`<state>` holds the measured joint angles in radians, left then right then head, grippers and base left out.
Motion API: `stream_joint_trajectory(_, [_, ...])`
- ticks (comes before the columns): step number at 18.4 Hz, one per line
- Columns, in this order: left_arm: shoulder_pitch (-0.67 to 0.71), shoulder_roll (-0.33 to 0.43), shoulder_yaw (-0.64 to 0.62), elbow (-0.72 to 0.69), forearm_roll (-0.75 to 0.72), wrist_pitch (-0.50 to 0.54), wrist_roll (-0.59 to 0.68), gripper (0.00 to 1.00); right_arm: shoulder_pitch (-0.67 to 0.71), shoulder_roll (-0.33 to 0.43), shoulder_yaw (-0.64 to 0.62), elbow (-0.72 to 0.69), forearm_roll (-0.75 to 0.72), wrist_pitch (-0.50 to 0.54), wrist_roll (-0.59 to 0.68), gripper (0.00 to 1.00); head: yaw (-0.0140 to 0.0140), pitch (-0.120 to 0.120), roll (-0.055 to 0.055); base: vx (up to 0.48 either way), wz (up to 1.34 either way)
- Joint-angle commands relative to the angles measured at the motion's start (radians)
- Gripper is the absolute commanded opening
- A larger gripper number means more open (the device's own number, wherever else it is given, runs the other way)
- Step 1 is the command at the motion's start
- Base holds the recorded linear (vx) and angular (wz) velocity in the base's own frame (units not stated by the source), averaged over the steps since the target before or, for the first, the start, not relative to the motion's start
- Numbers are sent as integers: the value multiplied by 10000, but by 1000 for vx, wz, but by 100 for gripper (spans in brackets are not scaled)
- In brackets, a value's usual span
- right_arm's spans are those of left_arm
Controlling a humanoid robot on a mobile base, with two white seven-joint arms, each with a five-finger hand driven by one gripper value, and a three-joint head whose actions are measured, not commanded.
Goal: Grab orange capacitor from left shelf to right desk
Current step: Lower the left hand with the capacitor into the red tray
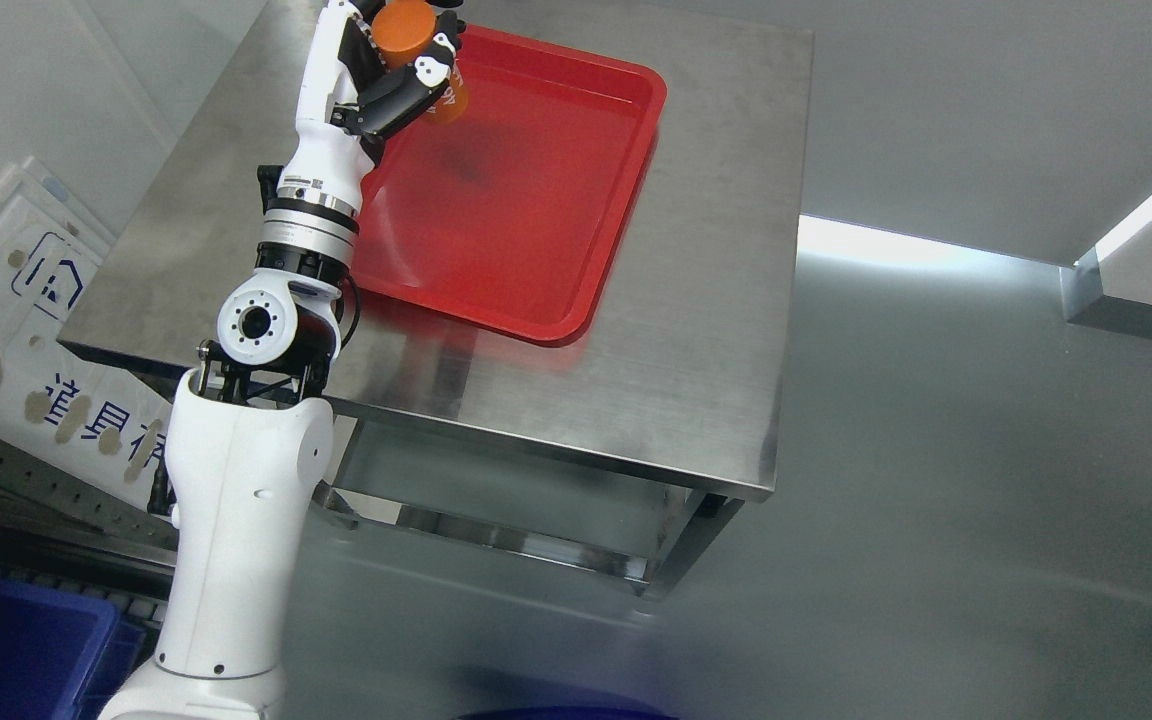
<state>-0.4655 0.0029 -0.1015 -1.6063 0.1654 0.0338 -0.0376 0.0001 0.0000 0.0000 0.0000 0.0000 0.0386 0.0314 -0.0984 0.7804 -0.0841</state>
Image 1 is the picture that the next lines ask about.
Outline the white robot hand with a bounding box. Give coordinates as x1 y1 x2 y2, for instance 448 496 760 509
278 1 445 200

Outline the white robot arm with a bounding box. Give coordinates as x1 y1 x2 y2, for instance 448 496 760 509
99 1 467 719

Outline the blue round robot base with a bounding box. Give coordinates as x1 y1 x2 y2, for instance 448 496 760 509
456 705 675 720

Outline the red plastic tray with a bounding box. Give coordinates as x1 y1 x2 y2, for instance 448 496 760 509
353 26 668 346

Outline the stainless steel table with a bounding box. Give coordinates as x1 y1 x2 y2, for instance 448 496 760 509
56 0 814 601

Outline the white printed sign board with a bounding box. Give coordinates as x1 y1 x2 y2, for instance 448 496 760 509
0 158 172 509

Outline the blue bin lower left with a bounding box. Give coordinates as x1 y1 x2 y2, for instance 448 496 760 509
0 577 146 719

